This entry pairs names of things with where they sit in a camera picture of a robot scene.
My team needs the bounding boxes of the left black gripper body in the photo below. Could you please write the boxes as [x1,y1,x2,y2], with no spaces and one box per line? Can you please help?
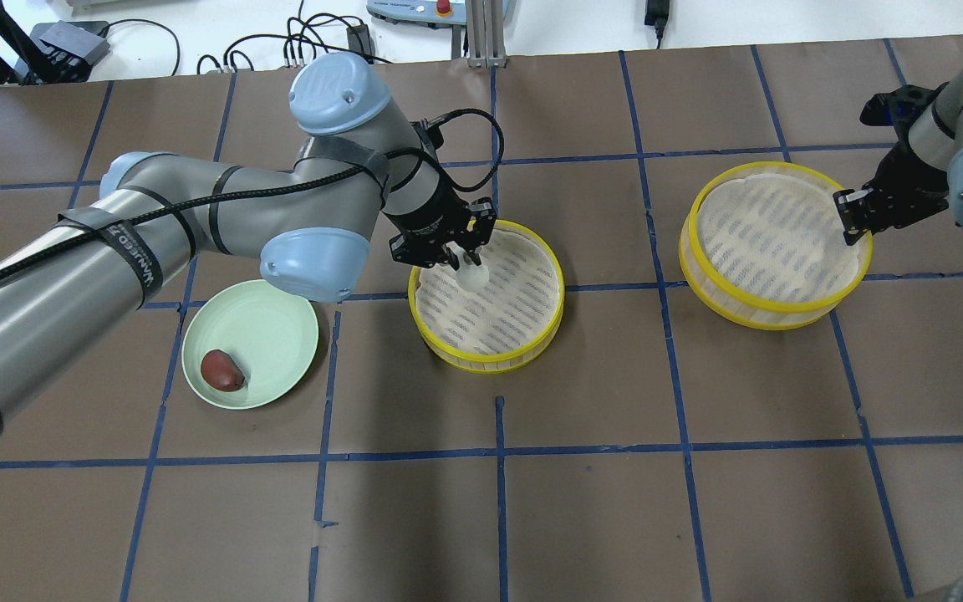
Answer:
[383,171,497,269]

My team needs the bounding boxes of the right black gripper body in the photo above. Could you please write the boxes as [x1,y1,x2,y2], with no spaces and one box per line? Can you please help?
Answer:
[840,147,949,235]

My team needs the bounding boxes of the white steamed bun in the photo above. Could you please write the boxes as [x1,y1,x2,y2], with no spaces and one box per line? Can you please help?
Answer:
[454,258,490,293]

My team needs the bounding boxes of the yellow steamer basket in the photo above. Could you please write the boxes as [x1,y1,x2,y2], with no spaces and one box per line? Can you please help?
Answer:
[679,161,874,331]
[406,220,565,374]

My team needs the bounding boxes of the brown bun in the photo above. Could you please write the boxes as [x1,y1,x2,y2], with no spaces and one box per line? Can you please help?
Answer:
[200,348,246,392]

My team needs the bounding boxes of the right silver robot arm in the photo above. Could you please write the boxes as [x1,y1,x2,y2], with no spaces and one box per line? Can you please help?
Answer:
[833,69,963,245]

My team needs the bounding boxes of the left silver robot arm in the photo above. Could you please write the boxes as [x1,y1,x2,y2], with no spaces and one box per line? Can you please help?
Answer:
[0,51,497,436]

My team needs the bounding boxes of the light green plate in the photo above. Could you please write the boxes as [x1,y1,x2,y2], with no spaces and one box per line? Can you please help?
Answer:
[181,279,318,411]

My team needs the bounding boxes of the blue teach pendant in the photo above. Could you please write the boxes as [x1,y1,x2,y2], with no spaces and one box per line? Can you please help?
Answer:
[364,1,482,29]

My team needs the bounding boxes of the black power adapter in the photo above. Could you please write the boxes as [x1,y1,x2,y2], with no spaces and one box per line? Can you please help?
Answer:
[645,0,671,44]

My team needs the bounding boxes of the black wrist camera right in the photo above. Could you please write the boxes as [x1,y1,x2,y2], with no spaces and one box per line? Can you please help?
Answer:
[859,81,949,129]

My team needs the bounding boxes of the aluminium frame post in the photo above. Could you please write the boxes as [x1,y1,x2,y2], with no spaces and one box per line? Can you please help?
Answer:
[451,1,512,69]

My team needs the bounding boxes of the black camera stand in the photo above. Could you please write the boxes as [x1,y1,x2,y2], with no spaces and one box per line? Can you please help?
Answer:
[0,1,110,85]

